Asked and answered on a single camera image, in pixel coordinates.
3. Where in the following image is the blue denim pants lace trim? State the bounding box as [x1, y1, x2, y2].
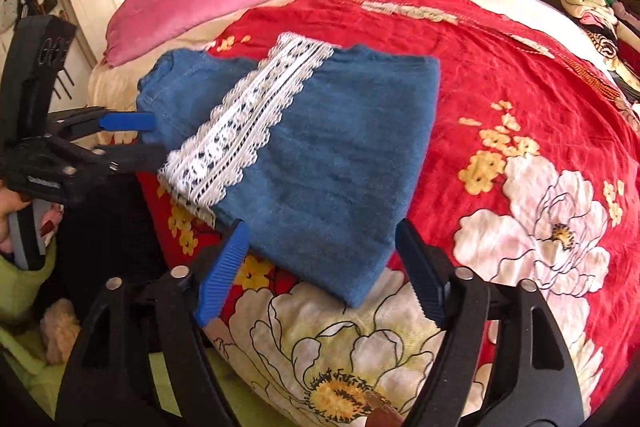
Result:
[137, 32, 440, 307]

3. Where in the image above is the green sleeve right forearm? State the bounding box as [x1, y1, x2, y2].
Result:
[0, 241, 56, 324]

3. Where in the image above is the left hand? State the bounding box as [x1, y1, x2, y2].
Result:
[0, 184, 32, 255]

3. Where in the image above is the red floral bedspread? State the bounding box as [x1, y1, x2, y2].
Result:
[143, 13, 639, 426]

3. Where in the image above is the stack of folded clothes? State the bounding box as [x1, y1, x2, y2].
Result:
[560, 0, 639, 112]

